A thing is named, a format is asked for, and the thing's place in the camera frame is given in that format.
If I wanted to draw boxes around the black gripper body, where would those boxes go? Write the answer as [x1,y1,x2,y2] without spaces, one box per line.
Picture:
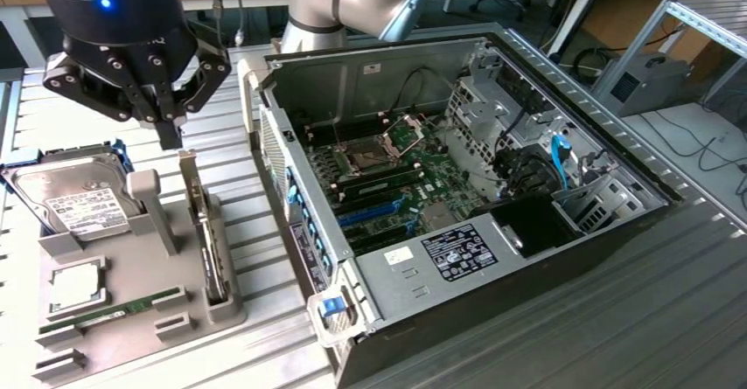
[28,0,200,88]

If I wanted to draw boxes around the silver hard disk drive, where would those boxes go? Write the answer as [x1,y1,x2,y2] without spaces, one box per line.
[0,137,139,233]

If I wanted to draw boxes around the silver hard disk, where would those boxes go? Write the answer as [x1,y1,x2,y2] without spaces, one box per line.
[12,151,146,242]

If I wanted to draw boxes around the CPU socket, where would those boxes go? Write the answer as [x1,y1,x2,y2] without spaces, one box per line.
[343,137,398,176]

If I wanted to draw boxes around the metal socket cover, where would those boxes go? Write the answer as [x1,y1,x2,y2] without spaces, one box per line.
[379,115,426,159]

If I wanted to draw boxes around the installed RAM stick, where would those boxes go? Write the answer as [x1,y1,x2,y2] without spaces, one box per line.
[337,169,424,199]

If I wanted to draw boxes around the blue expansion slot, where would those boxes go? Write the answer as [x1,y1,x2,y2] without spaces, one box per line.
[337,199,405,229]

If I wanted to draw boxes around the green motherboard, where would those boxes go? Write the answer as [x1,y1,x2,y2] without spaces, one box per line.
[302,115,502,254]

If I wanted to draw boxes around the metal disk bay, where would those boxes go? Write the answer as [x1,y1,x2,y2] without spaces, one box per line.
[446,76,565,189]

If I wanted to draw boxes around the grey parts rack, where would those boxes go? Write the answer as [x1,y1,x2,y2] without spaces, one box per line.
[32,168,250,384]

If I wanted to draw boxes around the silver CPU chip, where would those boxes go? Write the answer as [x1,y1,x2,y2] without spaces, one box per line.
[49,268,112,314]

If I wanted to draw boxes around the green RAM stick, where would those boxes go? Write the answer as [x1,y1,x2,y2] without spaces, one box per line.
[37,287,182,336]

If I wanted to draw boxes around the grey power supply unit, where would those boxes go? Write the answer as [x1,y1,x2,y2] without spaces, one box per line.
[353,213,530,323]

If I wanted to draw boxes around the open black PC case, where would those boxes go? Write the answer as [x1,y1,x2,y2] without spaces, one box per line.
[242,21,684,389]

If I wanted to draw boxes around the hanging black cable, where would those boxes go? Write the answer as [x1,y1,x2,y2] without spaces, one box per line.
[210,0,247,48]

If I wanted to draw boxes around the graphics card with metal bracket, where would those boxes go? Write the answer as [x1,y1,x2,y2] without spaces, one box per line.
[178,149,230,308]

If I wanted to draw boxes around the black wire bundle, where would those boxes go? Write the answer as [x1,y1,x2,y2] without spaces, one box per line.
[493,143,556,198]

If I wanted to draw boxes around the blue SATA wire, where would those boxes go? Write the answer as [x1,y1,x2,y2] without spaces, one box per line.
[549,132,579,194]

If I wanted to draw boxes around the grey box with handle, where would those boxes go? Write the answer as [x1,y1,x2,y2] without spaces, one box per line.
[608,53,695,118]

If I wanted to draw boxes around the aluminium profile frame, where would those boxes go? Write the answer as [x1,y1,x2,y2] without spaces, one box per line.
[592,0,747,115]

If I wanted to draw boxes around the black cables on floor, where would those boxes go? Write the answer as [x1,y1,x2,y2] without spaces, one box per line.
[639,113,747,176]

